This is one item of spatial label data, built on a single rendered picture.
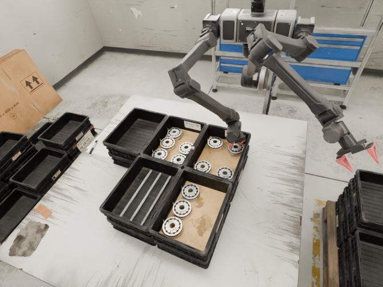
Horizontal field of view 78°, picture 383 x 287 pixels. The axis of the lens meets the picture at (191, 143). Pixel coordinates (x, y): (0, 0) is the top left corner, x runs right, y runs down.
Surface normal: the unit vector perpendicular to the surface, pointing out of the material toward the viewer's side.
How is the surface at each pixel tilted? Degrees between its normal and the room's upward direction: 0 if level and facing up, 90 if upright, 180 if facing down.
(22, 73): 79
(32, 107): 73
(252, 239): 0
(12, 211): 0
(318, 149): 0
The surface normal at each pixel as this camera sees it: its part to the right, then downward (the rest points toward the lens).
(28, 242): -0.12, -0.70
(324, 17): -0.34, 0.70
